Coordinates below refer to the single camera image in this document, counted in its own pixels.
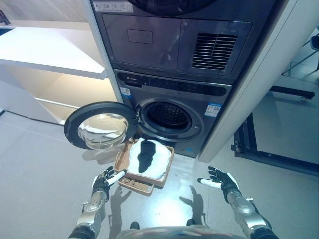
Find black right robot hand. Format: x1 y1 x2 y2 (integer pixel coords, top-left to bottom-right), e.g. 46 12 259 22
197 166 241 198

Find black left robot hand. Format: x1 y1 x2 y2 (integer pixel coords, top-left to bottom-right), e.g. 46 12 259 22
91 166 128 200

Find black garment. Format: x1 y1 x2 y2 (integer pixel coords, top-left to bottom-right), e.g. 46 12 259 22
138 140 157 174

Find brown wicker laundry basket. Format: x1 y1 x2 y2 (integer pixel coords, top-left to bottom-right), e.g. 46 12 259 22
114 138 175 197

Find round glass washer door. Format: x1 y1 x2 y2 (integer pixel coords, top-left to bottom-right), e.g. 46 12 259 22
63 101 138 151

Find white cloth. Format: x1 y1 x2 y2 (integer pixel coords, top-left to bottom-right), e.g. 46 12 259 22
126 136 173 179

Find blue white QR label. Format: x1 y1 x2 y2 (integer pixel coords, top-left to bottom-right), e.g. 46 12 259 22
205 101 223 118

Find white shelf unit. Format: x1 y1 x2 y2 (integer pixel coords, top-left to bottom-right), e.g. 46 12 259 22
0 19 118 125

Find grey stacked dryer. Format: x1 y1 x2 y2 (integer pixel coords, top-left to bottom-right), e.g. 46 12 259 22
89 0 254 78

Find black chair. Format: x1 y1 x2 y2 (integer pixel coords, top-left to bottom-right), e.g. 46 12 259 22
310 34 319 51

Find white dryer instruction label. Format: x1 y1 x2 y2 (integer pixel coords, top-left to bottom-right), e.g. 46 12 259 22
94 0 134 13

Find black metal floor frame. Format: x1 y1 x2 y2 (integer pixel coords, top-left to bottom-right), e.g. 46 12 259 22
231 84 319 176

